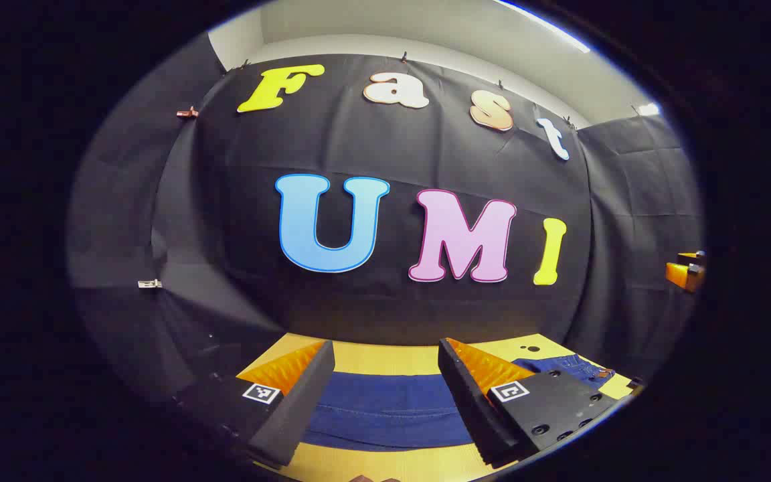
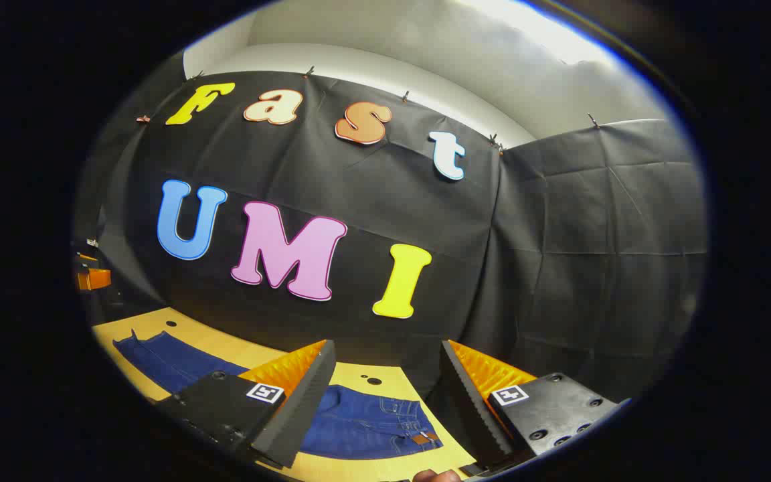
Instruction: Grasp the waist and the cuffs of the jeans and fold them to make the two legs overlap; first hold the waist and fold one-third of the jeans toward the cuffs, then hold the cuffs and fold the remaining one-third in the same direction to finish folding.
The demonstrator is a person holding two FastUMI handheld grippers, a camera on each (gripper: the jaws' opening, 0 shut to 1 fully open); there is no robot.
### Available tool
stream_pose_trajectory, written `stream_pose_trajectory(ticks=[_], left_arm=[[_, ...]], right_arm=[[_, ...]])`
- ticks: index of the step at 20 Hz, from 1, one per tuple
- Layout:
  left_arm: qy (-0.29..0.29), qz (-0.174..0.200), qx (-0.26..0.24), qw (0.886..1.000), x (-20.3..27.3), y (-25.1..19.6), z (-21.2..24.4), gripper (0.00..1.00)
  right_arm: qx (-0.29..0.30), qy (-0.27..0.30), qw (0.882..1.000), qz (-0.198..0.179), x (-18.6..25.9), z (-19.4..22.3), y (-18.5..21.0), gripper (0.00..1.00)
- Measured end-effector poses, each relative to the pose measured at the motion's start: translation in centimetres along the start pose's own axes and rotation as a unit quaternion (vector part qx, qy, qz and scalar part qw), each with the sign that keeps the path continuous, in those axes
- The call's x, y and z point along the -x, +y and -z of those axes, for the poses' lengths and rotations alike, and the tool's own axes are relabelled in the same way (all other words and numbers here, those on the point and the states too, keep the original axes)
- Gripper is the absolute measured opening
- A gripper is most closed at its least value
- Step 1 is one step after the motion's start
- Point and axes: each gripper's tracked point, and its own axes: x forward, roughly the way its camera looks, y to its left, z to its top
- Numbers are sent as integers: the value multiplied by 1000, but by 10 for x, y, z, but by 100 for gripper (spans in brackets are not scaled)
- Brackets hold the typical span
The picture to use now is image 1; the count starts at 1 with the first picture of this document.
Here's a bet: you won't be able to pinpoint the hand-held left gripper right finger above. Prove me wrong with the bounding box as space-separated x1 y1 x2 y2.
438 337 628 468

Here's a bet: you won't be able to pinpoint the blue denim jeans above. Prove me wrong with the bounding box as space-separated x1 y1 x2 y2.
302 354 618 451

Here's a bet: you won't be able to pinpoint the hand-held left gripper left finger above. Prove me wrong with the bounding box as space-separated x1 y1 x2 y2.
175 340 337 468

